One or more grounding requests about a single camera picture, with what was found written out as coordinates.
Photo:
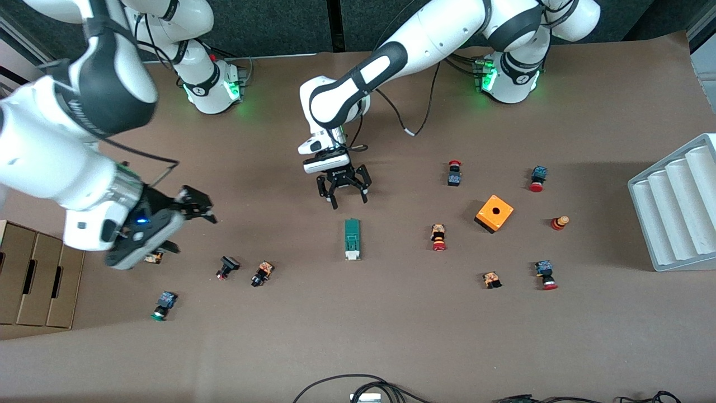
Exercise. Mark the white plug connector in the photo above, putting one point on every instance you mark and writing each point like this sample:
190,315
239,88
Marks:
366,397

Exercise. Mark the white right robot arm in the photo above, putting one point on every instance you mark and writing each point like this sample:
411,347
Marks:
39,151

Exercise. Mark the red mushroom pushbutton blue block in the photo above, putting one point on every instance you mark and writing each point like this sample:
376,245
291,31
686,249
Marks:
543,268
538,173

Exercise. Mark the black pushbutton orange block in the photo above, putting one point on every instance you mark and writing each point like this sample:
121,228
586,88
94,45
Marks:
263,271
154,258

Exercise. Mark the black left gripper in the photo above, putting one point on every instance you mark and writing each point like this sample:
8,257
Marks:
342,179

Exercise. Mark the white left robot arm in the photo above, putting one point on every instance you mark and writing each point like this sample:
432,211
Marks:
436,33

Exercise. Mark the small red pushbutton blue block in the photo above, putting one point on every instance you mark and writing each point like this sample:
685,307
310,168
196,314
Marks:
454,178

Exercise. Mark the grey metal rack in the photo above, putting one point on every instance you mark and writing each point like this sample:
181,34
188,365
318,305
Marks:
706,61
14,56

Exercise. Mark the orange contact block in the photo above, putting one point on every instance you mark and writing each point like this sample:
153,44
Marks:
491,279

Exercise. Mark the green mushroom pushbutton blue block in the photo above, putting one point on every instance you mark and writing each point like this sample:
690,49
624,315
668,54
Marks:
166,300

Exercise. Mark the grey ridged tray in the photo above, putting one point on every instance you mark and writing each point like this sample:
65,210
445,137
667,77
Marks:
677,212

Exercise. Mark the black square pushbutton red terminals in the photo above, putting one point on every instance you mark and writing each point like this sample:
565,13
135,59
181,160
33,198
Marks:
228,263

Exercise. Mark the red mushroom pushbutton orange block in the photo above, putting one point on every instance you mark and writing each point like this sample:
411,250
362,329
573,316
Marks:
438,232

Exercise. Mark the red mushroom button head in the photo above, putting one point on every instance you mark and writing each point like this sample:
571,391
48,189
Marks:
558,224

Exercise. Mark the orange button enclosure box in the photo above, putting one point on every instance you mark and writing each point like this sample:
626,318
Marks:
505,211

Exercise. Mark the brown cardboard divider box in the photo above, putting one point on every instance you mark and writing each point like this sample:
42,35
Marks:
17,280

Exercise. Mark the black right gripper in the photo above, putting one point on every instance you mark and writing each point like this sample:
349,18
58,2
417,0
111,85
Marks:
160,204

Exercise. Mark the brown paper table cover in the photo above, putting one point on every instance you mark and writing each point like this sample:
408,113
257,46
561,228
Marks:
358,336

